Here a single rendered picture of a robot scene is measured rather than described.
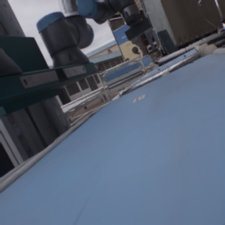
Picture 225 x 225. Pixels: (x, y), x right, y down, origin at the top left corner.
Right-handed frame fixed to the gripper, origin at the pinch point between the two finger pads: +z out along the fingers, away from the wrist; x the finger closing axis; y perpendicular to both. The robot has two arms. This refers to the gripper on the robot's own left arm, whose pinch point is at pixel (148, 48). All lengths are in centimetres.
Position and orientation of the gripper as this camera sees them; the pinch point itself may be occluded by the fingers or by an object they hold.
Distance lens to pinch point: 107.5
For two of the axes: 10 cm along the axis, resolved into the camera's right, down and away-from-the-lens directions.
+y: 3.3, -2.9, 9.0
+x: -8.2, 3.9, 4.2
